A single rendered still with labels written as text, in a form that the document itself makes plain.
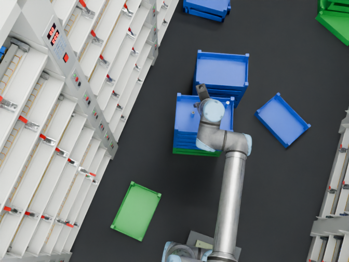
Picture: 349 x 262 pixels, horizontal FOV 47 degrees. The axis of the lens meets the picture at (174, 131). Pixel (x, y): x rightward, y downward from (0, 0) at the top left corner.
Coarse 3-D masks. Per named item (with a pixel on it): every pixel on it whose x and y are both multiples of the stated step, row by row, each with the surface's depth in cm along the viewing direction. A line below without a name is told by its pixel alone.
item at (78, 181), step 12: (96, 144) 209; (84, 156) 206; (84, 168) 205; (72, 180) 202; (72, 192) 201; (72, 204) 200; (60, 216) 198; (60, 228) 197; (48, 240) 194; (48, 252) 194
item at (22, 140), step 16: (48, 80) 132; (64, 80) 131; (32, 96) 130; (48, 96) 131; (32, 112) 129; (48, 112) 130; (16, 128) 127; (32, 128) 126; (16, 144) 126; (32, 144) 127; (0, 160) 124; (16, 160) 125; (0, 176) 123; (16, 176) 125; (0, 192) 122; (0, 208) 122
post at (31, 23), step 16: (16, 0) 90; (32, 0) 96; (48, 0) 104; (32, 16) 99; (48, 16) 107; (16, 32) 108; (32, 32) 103; (64, 32) 120; (48, 48) 113; (48, 64) 123; (80, 96) 154; (96, 128) 192
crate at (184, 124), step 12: (180, 96) 210; (192, 96) 212; (180, 108) 216; (192, 108) 216; (228, 108) 216; (180, 120) 214; (192, 120) 214; (228, 120) 215; (180, 132) 209; (192, 132) 207
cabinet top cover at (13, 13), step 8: (0, 0) 90; (8, 0) 90; (0, 8) 89; (8, 8) 89; (16, 8) 91; (0, 16) 89; (8, 16) 89; (16, 16) 92; (0, 24) 88; (8, 24) 90; (0, 32) 88; (8, 32) 91; (0, 40) 89; (0, 48) 90
